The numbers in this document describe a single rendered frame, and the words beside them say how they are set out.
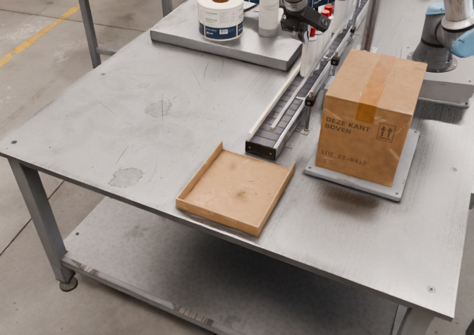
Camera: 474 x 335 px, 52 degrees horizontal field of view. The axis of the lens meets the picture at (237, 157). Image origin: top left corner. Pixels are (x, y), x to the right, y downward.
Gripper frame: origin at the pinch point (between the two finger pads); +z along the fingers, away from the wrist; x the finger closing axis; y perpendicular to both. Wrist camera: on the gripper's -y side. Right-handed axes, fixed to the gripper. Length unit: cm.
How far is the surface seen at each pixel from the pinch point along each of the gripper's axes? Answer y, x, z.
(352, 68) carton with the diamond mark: -21.4, 15.5, -15.4
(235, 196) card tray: -1, 64, -10
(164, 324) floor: 28, 112, 59
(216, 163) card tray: 11, 55, -5
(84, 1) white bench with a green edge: 183, -47, 87
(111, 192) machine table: 33, 77, -17
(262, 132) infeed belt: 1.6, 38.5, -0.9
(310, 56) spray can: 0.0, -0.5, 10.5
